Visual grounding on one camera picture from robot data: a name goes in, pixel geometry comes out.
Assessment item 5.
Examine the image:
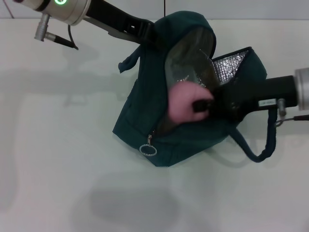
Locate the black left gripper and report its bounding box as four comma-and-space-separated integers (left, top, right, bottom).
83, 0, 170, 49

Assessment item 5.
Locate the dark teal fabric lunch bag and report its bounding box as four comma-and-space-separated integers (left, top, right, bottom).
112, 10, 277, 168

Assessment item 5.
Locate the left arm connector cable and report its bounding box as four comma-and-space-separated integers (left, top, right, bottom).
34, 14, 80, 51

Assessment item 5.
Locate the pink peach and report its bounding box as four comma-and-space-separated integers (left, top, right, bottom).
167, 82, 216, 124

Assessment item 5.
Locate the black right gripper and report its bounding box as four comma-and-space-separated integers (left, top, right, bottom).
192, 75, 300, 123

